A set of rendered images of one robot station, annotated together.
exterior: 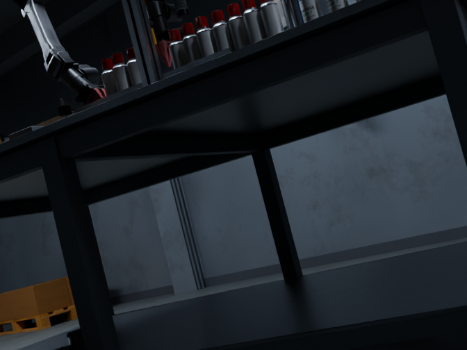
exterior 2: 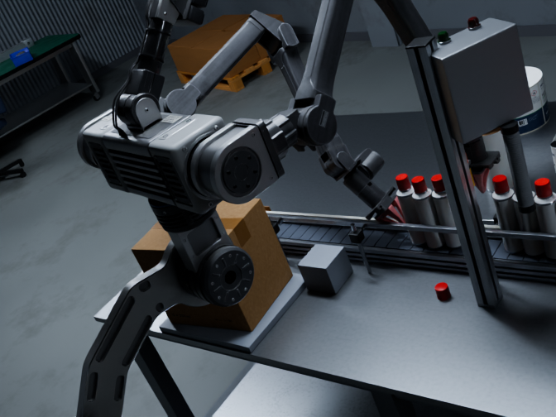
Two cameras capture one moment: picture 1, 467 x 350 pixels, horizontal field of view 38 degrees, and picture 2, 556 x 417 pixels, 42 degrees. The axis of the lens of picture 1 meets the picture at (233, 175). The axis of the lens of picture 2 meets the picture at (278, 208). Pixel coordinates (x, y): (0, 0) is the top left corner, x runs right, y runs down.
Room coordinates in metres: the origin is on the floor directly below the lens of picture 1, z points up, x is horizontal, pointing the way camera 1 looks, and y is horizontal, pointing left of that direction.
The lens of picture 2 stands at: (0.48, 0.07, 1.97)
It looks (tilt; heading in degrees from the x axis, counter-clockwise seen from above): 27 degrees down; 19
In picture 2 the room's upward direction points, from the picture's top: 23 degrees counter-clockwise
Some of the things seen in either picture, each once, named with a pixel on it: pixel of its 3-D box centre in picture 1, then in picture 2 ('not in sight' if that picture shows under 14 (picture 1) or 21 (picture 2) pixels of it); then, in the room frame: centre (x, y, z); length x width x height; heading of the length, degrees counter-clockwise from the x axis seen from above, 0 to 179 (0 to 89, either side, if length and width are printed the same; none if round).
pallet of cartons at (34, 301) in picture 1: (45, 303); (230, 50); (7.07, 2.20, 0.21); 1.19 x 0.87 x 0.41; 51
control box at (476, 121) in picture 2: not in sight; (476, 79); (1.90, 0.07, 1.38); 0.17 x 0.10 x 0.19; 117
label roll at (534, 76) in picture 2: not in sight; (513, 101); (2.67, -0.03, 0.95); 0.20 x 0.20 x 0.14
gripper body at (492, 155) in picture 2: (160, 30); (473, 150); (2.08, 0.11, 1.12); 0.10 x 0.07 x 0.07; 62
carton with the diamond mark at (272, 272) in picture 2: not in sight; (213, 262); (2.06, 0.86, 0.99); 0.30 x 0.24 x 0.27; 68
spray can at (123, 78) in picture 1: (124, 85); (427, 212); (2.08, 0.26, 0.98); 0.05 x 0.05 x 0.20
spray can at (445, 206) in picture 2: (139, 80); (447, 211); (2.07, 0.21, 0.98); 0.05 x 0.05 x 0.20
